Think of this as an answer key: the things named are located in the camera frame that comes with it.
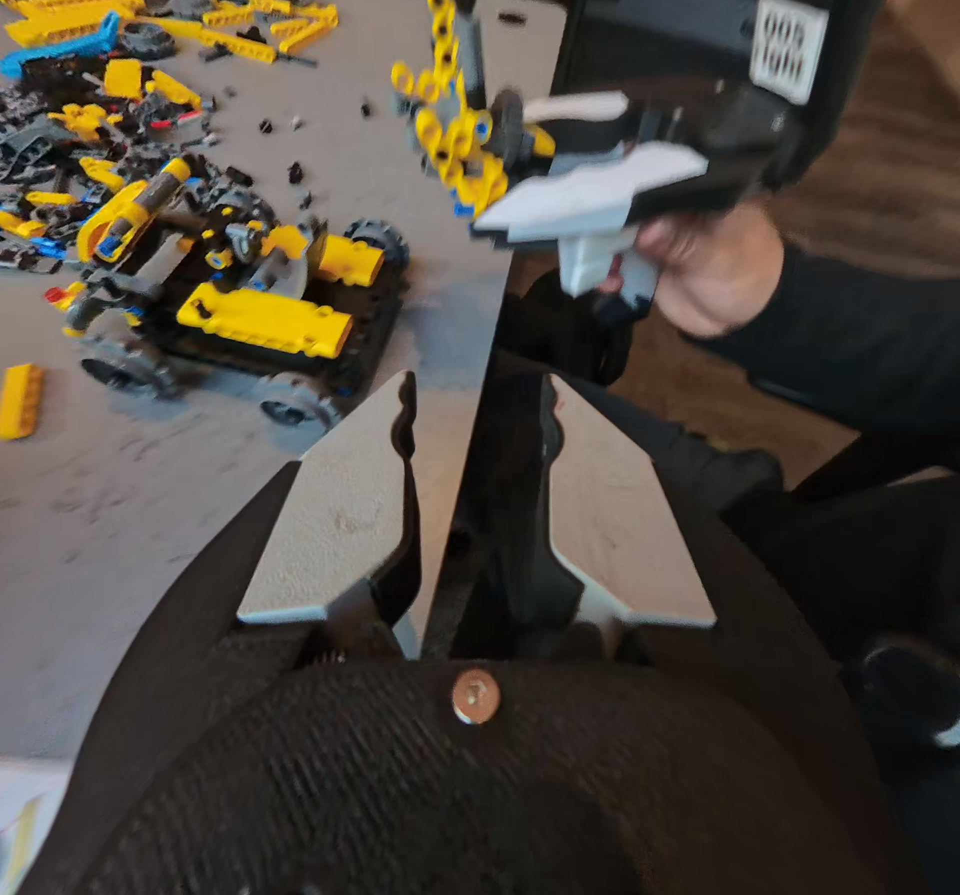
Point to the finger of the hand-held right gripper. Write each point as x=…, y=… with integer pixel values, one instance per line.
x=577, y=107
x=592, y=190

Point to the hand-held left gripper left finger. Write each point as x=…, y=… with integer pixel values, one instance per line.
x=337, y=527

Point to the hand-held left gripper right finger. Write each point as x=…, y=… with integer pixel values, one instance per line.
x=622, y=527

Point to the yellow grey toy excavator arm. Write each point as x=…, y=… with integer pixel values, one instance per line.
x=450, y=137

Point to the yellow black toy vehicle chassis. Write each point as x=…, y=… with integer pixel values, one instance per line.
x=262, y=317

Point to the person's right forearm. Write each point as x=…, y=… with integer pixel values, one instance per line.
x=862, y=340

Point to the person's right hand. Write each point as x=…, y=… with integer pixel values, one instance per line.
x=720, y=272

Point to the short yellow toy beam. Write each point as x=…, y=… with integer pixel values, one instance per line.
x=21, y=400

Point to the group of long yellow beams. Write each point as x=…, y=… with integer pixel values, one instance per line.
x=240, y=32

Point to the toy instruction booklet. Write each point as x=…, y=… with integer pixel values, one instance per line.
x=30, y=820

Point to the grey round toy hub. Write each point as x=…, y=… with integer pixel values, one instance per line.
x=148, y=40

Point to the pile of small toy parts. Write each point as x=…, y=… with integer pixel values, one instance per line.
x=45, y=137

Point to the blue curved toy beam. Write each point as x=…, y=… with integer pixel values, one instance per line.
x=60, y=47

